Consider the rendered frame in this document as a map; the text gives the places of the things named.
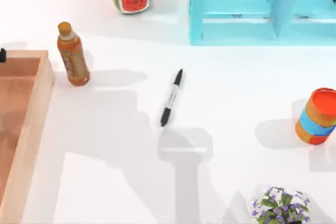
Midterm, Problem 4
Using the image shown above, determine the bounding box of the light blue rack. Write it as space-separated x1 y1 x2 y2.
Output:
187 0 336 47

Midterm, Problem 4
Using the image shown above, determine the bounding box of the black and white marker pen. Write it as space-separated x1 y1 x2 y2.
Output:
160 68 184 127

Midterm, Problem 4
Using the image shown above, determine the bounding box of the salmon-coloured shallow box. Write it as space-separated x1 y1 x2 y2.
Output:
0 50 55 224

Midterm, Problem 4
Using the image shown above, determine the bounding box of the orange tea bottle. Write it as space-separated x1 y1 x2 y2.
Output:
57 21 91 87

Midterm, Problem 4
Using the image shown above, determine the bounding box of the purple flowering potted plant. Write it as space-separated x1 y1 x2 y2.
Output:
251 186 311 224

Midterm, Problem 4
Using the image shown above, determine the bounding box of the orange and blue can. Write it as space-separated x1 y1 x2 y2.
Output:
295 87 336 146

